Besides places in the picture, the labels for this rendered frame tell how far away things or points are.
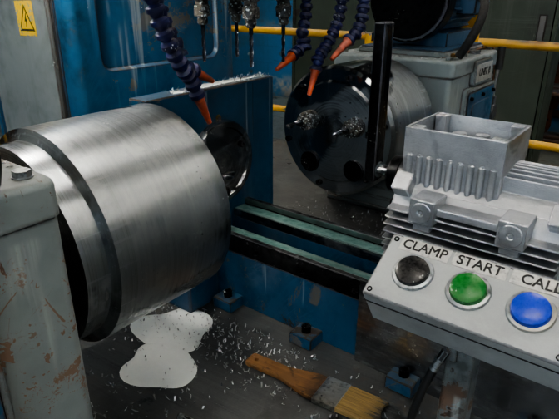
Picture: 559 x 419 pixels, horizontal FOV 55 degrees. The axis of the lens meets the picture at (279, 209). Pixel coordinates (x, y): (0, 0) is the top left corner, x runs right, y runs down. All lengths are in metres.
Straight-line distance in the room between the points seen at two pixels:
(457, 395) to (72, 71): 0.69
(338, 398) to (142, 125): 0.42
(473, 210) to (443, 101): 0.55
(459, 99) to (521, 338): 0.83
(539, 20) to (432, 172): 3.11
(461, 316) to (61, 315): 0.34
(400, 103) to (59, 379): 0.73
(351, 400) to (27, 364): 0.40
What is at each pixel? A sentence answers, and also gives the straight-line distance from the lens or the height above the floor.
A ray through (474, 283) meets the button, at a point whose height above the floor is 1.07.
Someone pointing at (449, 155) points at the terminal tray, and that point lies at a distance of 0.66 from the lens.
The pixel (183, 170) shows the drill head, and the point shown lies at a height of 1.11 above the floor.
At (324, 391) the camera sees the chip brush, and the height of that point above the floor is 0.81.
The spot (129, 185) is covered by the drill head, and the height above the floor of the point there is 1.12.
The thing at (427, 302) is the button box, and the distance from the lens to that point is 0.48.
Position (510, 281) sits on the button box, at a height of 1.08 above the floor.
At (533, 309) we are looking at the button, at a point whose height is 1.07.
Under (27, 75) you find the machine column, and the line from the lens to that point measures 1.01.
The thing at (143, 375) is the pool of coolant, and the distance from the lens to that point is 0.80.
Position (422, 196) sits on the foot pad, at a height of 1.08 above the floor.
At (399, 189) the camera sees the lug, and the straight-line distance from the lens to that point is 0.66.
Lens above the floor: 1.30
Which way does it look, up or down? 23 degrees down
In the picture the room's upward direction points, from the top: straight up
